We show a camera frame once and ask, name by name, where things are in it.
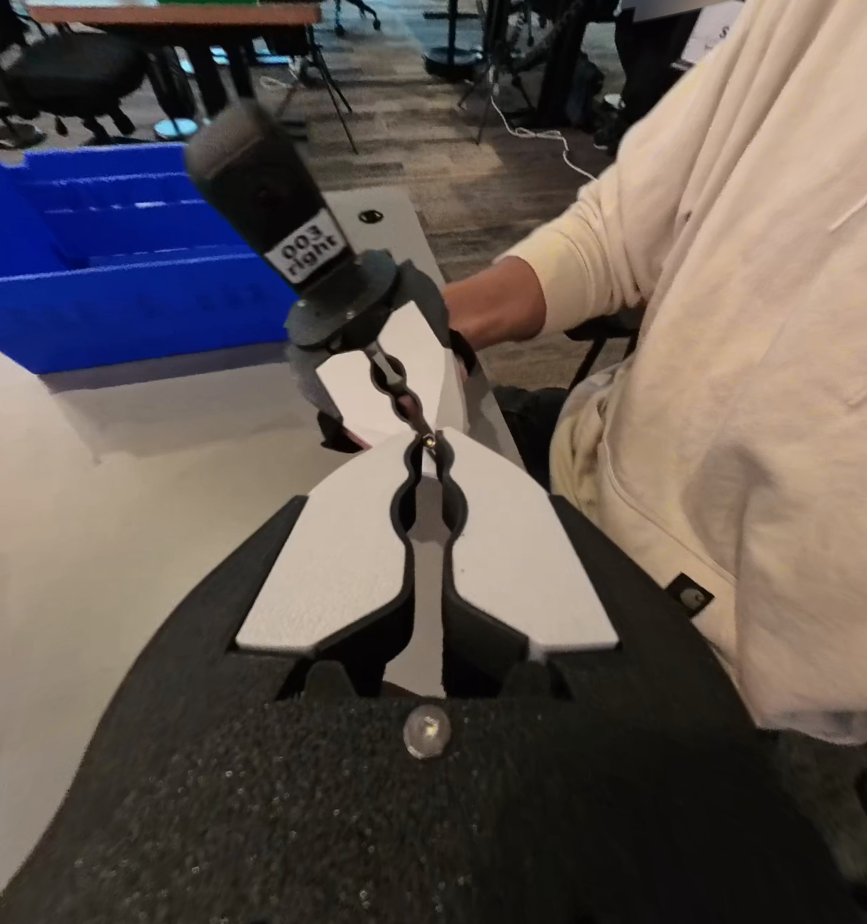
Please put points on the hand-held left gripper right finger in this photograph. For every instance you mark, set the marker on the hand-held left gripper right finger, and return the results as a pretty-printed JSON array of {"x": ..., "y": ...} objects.
[{"x": 527, "y": 570}]

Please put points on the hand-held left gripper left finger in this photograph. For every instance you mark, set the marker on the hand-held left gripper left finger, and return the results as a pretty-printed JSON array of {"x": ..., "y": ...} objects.
[{"x": 325, "y": 570}]

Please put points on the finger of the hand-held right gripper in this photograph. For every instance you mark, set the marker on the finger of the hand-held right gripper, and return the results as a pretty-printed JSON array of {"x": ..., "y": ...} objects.
[
  {"x": 426, "y": 354},
  {"x": 354, "y": 393}
]

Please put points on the blue plastic bin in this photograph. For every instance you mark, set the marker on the blue plastic bin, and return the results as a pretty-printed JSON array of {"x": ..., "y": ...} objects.
[{"x": 115, "y": 310}]

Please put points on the person's right hand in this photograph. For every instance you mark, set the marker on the person's right hand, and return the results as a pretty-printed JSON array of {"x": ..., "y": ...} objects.
[{"x": 357, "y": 440}]

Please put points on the black tripod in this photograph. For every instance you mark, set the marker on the black tripod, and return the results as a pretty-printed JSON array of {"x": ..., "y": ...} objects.
[{"x": 332, "y": 94}]

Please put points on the black office chair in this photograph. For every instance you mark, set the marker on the black office chair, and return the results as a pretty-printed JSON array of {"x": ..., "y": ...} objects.
[
  {"x": 534, "y": 433},
  {"x": 65, "y": 72}
]

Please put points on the wooden office desk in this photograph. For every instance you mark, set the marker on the wooden office desk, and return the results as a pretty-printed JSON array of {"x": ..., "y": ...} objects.
[{"x": 188, "y": 14}]

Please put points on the black light stand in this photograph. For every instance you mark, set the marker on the black light stand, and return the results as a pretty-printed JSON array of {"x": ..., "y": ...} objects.
[{"x": 455, "y": 61}]

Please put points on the person's cream sweater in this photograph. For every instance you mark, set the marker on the person's cream sweater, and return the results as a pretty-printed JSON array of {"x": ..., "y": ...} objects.
[{"x": 765, "y": 361}]

